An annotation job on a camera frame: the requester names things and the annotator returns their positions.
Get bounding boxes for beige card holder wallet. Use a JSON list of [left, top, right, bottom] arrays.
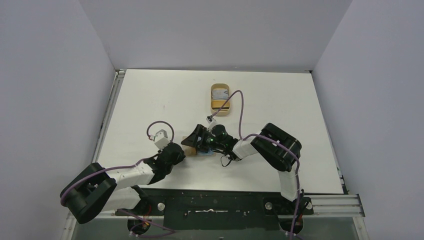
[[181, 145, 217, 158]]

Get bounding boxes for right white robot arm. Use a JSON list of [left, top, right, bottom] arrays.
[[181, 122, 302, 214]]

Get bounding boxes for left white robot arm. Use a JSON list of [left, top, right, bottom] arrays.
[[60, 142, 185, 224]]

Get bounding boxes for yellow card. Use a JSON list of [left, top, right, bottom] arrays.
[[211, 99, 231, 111]]

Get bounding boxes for beige oval tray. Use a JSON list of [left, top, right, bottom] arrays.
[[210, 83, 231, 117]]

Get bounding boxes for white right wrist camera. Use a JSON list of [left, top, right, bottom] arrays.
[[206, 115, 217, 131]]

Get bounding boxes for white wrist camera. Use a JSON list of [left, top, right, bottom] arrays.
[[206, 115, 217, 131], [153, 129, 171, 150]]

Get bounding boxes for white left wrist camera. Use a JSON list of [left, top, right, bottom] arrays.
[[153, 129, 171, 150]]

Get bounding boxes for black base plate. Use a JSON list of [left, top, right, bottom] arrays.
[[125, 188, 314, 233]]

